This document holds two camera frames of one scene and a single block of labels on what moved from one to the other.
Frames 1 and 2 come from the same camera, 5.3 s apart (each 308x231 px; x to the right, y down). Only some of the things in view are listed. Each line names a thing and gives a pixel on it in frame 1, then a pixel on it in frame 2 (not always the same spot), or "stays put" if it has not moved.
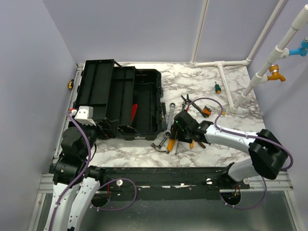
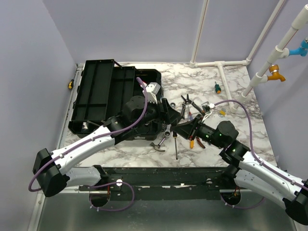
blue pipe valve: [302, 51] stays put
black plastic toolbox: [133, 97] stays put
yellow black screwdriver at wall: [70, 84] stays put
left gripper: [110, 131] to [167, 115]
